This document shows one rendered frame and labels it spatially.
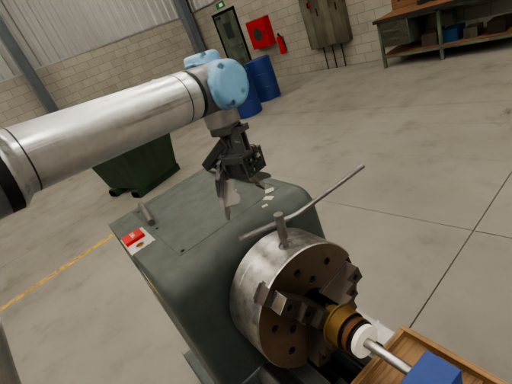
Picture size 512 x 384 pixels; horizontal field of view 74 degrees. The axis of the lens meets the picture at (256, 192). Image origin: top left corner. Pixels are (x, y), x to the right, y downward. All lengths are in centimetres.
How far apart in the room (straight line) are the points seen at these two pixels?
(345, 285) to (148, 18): 1128
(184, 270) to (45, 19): 1031
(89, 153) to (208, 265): 49
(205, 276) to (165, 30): 1125
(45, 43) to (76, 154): 1038
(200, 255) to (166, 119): 46
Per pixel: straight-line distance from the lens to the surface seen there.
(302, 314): 76
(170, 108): 49
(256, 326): 78
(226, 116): 72
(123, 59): 1117
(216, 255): 86
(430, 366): 71
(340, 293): 83
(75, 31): 1103
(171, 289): 84
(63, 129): 44
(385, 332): 106
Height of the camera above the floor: 170
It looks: 26 degrees down
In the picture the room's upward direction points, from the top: 22 degrees counter-clockwise
